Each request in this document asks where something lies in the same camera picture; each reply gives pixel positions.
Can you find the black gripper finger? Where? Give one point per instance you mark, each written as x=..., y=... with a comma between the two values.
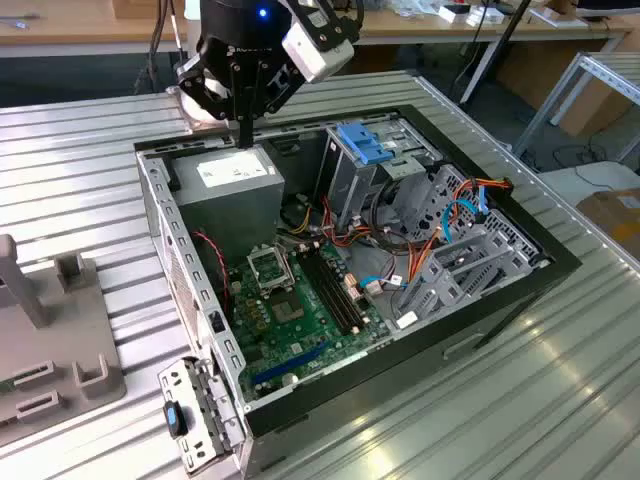
x=280, y=90
x=205, y=87

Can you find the grey metal disk bay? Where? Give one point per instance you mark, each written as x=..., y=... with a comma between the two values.
x=450, y=292

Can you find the blue plastic drive latch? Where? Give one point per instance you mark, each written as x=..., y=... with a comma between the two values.
x=360, y=142

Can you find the grey metal drive cage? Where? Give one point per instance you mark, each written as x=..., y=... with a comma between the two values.
x=345, y=185

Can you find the grey power supply unit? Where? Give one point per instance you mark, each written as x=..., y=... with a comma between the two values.
x=227, y=210

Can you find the light wooden desk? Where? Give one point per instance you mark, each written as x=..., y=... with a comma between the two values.
x=75, y=27
x=400, y=27

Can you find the CPU socket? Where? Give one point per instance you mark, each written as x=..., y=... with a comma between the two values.
x=270, y=270

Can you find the small white box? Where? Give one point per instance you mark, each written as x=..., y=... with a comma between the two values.
x=452, y=12
x=487, y=16

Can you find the black RAM slot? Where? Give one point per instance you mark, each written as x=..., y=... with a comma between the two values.
x=336, y=295
x=341, y=295
x=326, y=295
x=331, y=295

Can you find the square dark chipset chip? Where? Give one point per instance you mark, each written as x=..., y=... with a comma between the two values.
x=288, y=309

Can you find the green motherboard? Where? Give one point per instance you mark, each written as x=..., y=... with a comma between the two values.
x=295, y=340

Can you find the brown cardboard box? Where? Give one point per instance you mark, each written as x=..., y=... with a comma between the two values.
x=615, y=225
x=530, y=70
x=595, y=110

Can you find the white paper label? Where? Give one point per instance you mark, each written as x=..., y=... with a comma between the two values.
x=406, y=320

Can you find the blue expansion slot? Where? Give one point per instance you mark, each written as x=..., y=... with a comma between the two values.
x=290, y=363

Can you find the grey metal slot retainer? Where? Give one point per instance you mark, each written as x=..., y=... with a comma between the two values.
x=186, y=369

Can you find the round silver coin battery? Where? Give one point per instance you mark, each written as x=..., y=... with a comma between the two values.
x=290, y=381

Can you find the grey parts rack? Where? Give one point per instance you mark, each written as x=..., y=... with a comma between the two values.
x=60, y=340

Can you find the black open PC case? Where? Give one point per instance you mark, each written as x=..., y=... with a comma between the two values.
x=350, y=385

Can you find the black blue latch tab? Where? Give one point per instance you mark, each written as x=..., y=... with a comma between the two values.
x=172, y=419

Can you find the green RAM stick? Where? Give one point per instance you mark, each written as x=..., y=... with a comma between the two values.
x=10, y=386

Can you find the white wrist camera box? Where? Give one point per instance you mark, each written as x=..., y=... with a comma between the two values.
x=315, y=55

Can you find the grey metal shelf frame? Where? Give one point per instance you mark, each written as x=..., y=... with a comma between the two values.
x=620, y=75

